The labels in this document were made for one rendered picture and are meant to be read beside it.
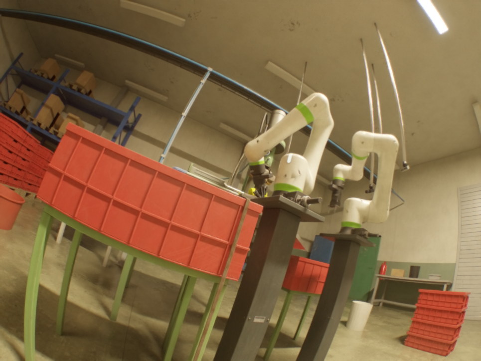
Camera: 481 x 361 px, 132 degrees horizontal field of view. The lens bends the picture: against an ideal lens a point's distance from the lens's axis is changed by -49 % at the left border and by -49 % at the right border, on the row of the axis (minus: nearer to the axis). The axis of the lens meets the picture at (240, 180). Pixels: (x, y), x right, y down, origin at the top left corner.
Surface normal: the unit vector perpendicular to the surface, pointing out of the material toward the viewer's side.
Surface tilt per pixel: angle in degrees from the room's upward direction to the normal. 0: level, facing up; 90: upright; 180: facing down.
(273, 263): 90
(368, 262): 90
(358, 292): 90
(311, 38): 180
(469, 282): 90
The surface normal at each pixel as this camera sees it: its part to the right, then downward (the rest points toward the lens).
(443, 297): -0.91, -0.37
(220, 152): 0.39, -0.18
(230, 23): -0.30, 0.90
